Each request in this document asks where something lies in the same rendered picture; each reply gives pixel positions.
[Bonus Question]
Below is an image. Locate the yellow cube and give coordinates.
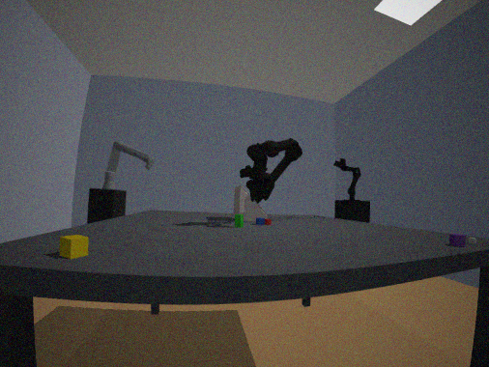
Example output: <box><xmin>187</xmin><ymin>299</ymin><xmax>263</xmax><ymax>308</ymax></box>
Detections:
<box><xmin>59</xmin><ymin>235</ymin><xmax>89</xmax><ymax>259</ymax></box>

